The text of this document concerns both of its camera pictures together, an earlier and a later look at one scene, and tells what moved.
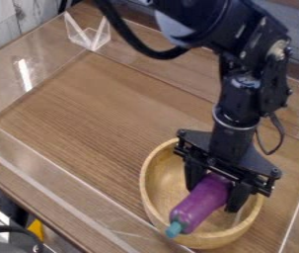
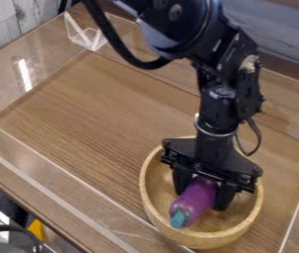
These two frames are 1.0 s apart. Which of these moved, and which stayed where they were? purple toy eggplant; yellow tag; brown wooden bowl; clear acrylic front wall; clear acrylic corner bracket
Moved: purple toy eggplant
Stayed: clear acrylic front wall; clear acrylic corner bracket; yellow tag; brown wooden bowl
